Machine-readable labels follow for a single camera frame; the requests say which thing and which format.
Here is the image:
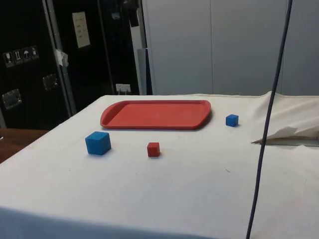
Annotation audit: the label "large blue cube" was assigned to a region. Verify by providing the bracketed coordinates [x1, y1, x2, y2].
[85, 131, 112, 156]

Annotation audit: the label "red tray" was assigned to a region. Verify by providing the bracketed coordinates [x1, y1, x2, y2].
[100, 100, 212, 130]

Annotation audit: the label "small red cube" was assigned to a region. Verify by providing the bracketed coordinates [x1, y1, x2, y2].
[147, 142, 160, 158]

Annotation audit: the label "small blue cube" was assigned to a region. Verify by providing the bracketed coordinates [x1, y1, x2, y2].
[225, 114, 239, 127]

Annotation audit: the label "pale lockers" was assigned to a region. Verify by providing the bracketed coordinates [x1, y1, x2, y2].
[142, 0, 319, 97]

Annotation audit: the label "black cabinet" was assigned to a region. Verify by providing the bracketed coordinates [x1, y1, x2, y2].
[0, 0, 153, 130]

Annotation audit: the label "black cable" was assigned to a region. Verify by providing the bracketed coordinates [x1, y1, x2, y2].
[245, 0, 294, 239]

